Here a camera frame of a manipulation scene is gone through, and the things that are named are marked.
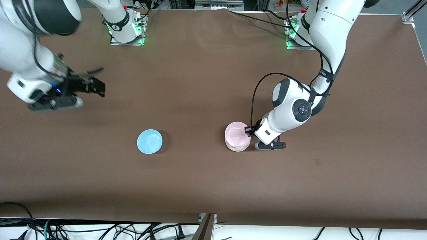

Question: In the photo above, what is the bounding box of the aluminium frame corner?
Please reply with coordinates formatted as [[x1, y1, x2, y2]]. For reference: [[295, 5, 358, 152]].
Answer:
[[402, 0, 427, 24]]

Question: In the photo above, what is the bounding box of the long black tabletop cable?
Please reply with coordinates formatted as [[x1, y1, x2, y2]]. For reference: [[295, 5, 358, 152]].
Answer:
[[230, 11, 291, 27]]

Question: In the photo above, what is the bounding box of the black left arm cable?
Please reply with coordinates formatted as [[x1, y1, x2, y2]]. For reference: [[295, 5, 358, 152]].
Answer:
[[250, 0, 334, 129]]

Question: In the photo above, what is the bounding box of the aluminium profile post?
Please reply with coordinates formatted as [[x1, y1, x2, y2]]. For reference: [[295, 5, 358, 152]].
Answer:
[[192, 213, 218, 240]]

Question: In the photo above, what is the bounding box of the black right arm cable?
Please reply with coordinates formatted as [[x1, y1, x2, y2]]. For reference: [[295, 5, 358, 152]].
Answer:
[[32, 20, 104, 76]]

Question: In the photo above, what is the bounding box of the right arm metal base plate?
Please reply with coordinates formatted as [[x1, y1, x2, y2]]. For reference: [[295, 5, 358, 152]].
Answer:
[[110, 16, 148, 46]]

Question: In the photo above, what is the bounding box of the pink bowl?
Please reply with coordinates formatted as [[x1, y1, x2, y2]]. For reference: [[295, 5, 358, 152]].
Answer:
[[225, 122, 251, 148]]

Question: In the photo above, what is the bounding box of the thick black floor cable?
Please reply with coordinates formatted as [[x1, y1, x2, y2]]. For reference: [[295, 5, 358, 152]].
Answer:
[[0, 202, 35, 234]]

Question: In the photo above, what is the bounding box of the silver background rail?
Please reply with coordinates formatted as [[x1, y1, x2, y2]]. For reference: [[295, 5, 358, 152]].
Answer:
[[195, 0, 244, 10]]

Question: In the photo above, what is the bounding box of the white bowl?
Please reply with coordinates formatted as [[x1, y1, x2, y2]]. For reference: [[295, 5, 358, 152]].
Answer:
[[226, 138, 251, 152]]

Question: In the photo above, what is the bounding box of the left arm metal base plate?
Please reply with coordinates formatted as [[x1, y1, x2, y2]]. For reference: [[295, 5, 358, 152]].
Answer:
[[285, 18, 316, 51]]

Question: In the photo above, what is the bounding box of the brown table cover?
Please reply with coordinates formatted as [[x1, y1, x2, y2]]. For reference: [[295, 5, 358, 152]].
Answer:
[[0, 7, 427, 230]]

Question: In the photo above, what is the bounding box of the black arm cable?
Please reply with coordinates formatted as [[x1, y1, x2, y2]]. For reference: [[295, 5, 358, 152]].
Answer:
[[32, 20, 104, 76], [250, 0, 334, 129]]

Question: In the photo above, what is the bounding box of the light blue bowl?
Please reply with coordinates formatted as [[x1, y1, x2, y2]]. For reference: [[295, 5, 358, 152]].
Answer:
[[137, 129, 163, 154]]

